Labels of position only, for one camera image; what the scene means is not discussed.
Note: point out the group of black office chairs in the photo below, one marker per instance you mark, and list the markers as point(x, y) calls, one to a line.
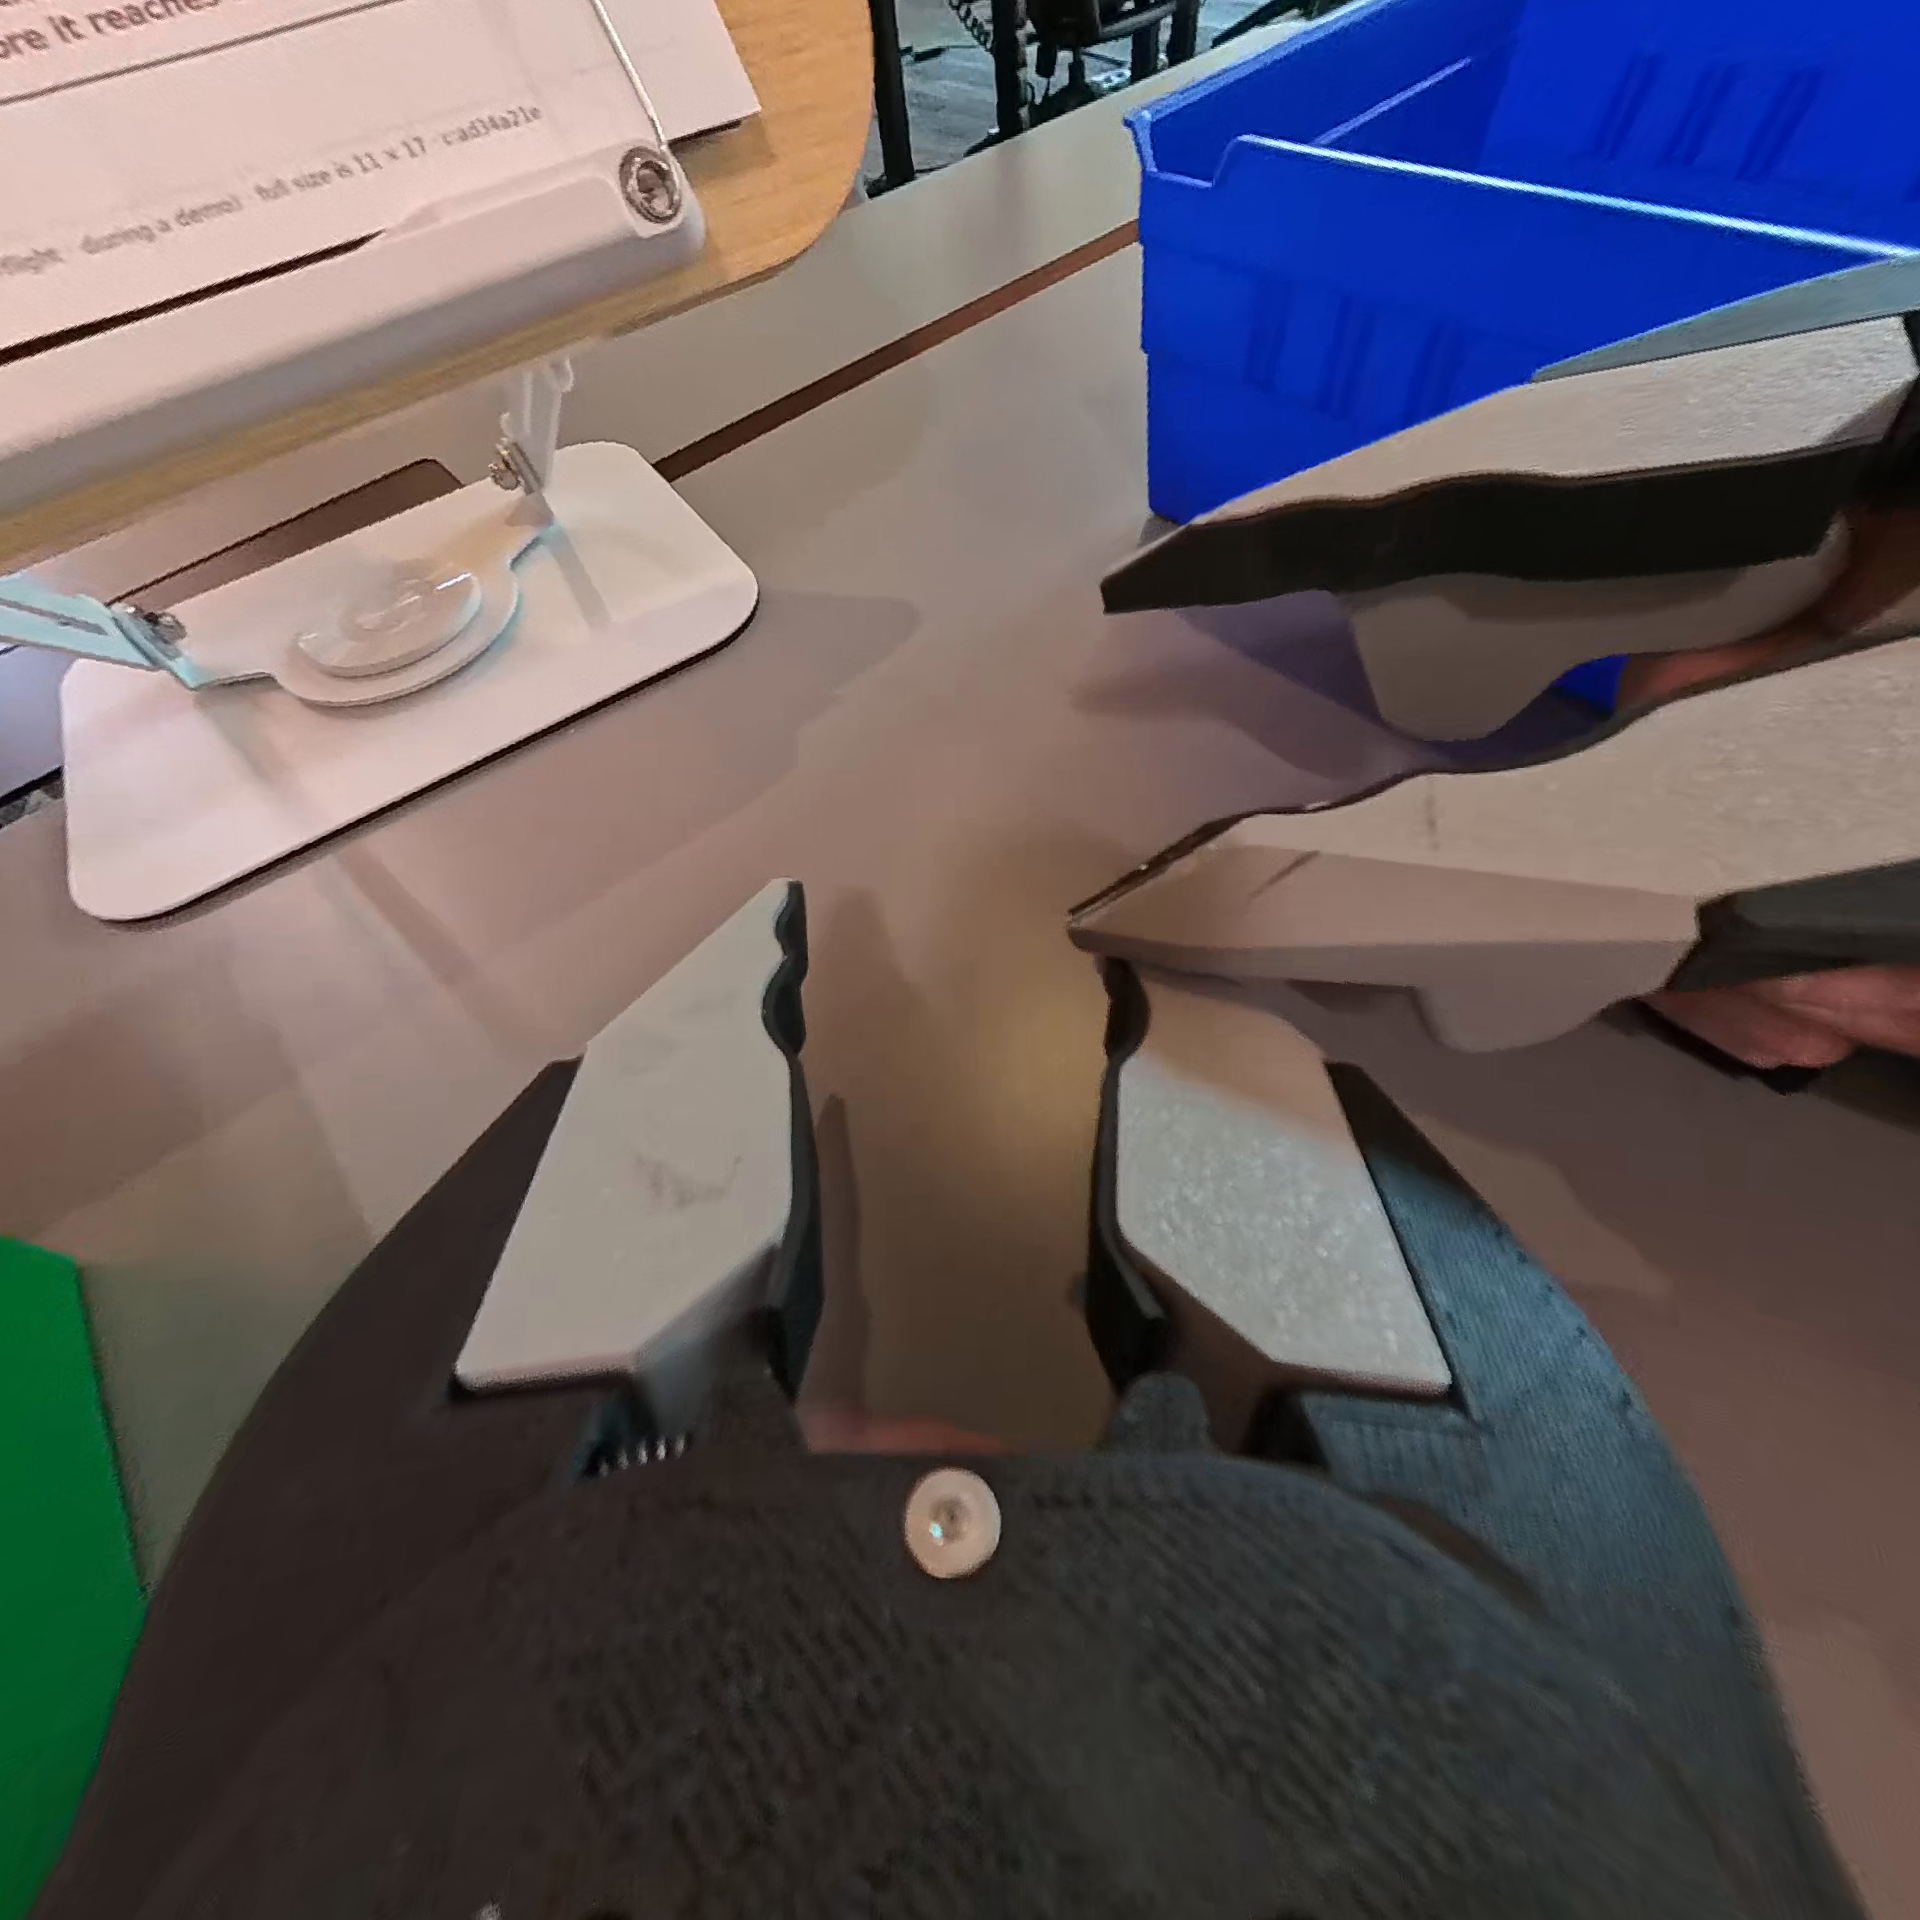
point(1037, 44)

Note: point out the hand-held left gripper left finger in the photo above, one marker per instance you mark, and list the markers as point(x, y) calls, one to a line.
point(645, 1170)

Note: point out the person's right hand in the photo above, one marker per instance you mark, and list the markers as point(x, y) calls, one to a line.
point(1830, 1020)

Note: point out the blue plastic bin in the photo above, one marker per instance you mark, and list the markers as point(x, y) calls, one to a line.
point(1349, 300)

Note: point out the printed instruction sheet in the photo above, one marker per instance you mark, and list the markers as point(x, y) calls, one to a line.
point(301, 120)

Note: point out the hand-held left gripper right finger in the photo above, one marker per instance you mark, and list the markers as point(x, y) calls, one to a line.
point(1261, 1200)

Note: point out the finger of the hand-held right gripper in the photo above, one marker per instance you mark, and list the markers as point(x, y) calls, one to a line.
point(1650, 435)
point(1500, 868)

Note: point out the wooden display board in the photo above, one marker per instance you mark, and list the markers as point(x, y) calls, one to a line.
point(796, 180)

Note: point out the green plastic bin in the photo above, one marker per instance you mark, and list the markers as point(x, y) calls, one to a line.
point(60, 1500)

